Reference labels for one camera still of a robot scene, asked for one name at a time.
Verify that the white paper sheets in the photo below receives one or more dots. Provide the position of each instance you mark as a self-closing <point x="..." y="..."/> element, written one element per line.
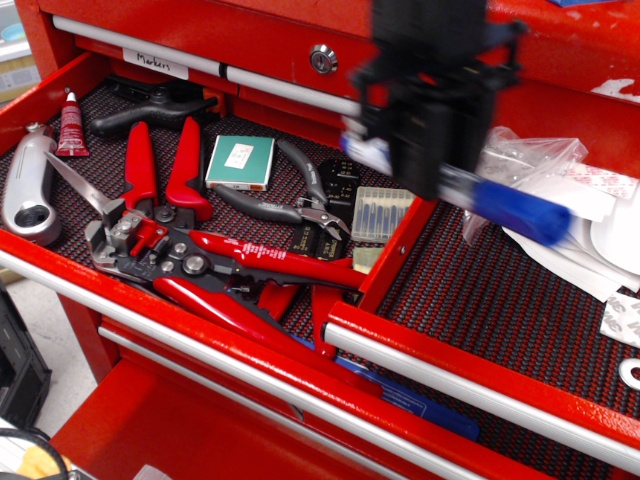
<point x="600" y="252"/>

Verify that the silver cabinet key lock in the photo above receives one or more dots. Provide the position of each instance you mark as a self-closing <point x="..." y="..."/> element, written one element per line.
<point x="323" y="59"/>

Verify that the silver metal washer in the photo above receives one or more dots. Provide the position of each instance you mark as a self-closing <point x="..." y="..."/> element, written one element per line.
<point x="629" y="372"/>

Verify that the open left red drawer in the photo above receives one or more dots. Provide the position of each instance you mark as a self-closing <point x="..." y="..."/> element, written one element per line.
<point x="247" y="425"/>

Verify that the blue capped marker pen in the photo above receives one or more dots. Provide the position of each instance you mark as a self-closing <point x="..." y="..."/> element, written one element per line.
<point x="537" y="219"/>

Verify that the clear plastic zip bag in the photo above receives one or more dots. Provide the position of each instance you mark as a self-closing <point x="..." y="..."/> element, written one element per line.
<point x="536" y="166"/>

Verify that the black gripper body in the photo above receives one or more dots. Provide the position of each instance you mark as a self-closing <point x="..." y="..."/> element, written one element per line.
<point x="465" y="57"/>

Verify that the red threadlocker tube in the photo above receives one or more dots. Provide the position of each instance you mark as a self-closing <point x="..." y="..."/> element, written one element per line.
<point x="71" y="142"/>

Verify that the white 3M adhesive strip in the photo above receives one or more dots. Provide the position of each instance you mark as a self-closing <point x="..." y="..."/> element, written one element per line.
<point x="620" y="320"/>

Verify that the red automatic wire stripper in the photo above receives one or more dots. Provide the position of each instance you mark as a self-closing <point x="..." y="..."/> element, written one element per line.
<point x="223" y="280"/>

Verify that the grey handled flush cutters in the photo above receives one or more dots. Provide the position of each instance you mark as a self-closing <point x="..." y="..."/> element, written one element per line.
<point x="311" y="208"/>

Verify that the open red drawer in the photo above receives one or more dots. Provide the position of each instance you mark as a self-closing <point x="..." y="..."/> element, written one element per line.
<point x="247" y="425"/>
<point x="491" y="331"/>

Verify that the black storage crate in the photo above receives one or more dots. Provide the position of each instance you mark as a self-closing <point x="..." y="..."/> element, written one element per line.
<point x="25" y="377"/>

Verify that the red handled crimping pliers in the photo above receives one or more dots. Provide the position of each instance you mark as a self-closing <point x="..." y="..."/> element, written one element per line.
<point x="184" y="204"/>

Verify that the red metal tool chest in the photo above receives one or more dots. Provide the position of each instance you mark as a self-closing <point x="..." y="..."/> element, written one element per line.
<point x="256" y="53"/>

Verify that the clear drill bit case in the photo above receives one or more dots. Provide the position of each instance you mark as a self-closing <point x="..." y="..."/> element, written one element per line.
<point x="378" y="212"/>

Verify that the red handled pliers underneath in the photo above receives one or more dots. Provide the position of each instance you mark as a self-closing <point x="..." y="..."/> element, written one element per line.
<point x="303" y="313"/>

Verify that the open right red drawer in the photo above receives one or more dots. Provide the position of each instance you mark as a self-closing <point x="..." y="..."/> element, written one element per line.
<point x="491" y="331"/>

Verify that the red grey scissors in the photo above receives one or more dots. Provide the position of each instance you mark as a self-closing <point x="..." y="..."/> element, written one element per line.
<point x="86" y="190"/>

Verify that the black spring clamp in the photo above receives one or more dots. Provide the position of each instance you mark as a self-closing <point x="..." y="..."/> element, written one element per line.
<point x="165" y="104"/>

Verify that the black labelled bit holder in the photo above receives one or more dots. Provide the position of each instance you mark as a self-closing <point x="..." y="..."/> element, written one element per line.
<point x="340" y="179"/>

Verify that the green white small box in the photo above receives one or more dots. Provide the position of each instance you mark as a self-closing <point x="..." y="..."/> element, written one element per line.
<point x="241" y="162"/>

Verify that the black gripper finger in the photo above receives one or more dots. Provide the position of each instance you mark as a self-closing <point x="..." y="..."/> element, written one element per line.
<point x="472" y="120"/>
<point x="418" y="145"/>

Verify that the silver utility knife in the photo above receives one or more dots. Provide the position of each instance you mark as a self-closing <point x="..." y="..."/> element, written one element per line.
<point x="26" y="211"/>

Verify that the white Markers label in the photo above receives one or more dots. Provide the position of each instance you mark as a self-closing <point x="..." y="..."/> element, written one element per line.
<point x="155" y="63"/>

